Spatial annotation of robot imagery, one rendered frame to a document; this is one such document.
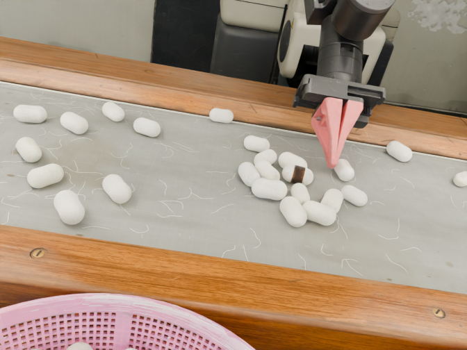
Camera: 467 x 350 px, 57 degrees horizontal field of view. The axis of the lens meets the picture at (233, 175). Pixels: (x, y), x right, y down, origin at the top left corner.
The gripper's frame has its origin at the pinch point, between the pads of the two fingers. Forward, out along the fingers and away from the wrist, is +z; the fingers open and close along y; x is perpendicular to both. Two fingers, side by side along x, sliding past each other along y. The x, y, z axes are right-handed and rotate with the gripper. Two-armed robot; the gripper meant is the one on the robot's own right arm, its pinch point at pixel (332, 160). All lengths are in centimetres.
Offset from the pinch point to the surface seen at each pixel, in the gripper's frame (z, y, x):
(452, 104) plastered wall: -128, 128, 182
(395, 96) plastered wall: -124, 90, 180
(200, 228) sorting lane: 12.1, -14.2, -7.2
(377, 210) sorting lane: 5.8, 4.9, -2.0
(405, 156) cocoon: -4.3, 11.3, 4.7
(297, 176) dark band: 3.5, -4.4, -1.9
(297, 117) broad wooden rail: -9.1, -3.3, 8.1
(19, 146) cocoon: 6.1, -33.9, -4.3
